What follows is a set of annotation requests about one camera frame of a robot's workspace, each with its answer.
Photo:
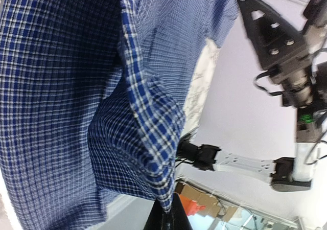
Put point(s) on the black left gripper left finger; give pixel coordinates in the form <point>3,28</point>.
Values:
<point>174,219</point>

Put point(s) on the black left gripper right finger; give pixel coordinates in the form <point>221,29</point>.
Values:
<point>274,39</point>

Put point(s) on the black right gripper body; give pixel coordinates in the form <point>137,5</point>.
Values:
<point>287,62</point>

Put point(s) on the blue checked shirt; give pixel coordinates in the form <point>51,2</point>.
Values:
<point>92,97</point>

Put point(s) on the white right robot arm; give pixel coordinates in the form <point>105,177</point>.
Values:
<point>286,174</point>

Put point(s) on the orange object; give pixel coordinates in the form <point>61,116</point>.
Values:
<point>190,206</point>

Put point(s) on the cardboard box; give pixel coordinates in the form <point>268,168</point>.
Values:
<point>214,207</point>

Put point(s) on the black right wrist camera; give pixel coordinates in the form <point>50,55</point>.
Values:
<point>315,14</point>

